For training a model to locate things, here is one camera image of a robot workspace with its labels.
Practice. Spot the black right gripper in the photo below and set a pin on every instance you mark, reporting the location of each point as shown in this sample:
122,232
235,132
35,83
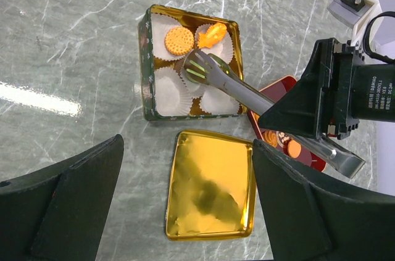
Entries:
355,91

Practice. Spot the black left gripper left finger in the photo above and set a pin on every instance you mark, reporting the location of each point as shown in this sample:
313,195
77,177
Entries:
59,212

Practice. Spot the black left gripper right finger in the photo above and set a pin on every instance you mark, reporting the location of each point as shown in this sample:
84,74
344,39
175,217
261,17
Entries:
312,216

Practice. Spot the silver metal tongs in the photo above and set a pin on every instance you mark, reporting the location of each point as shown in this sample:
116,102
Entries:
211,70

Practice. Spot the orange fish shaped cookie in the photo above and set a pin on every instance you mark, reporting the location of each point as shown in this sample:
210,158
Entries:
214,34

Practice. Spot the orange round patterned cookie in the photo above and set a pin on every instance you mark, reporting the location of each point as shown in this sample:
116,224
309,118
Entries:
179,41

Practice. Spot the plain orange round cookie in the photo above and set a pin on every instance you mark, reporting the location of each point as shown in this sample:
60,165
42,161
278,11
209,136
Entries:
294,149

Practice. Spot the orange swirl cookie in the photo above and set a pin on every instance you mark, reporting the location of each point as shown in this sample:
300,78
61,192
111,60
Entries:
270,137

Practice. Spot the white paper cup liner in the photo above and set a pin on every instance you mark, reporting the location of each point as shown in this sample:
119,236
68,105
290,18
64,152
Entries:
161,24
216,102
223,49
194,88
171,95

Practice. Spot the gold tin lid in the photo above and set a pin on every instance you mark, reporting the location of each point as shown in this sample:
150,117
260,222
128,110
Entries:
212,188

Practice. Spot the green cookie tin box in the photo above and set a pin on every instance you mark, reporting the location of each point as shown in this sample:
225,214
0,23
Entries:
149,63

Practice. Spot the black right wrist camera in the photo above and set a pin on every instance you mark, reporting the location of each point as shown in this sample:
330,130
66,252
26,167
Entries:
355,14

